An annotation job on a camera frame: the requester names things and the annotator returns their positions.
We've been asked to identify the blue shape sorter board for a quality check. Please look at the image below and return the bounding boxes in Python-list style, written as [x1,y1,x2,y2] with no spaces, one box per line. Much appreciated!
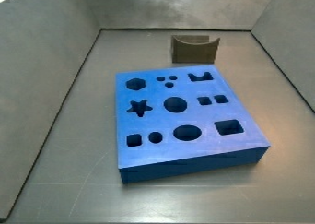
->
[116,65,270,183]

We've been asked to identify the black curved holder stand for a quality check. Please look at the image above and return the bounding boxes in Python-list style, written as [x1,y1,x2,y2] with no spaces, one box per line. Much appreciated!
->
[171,35,220,64]

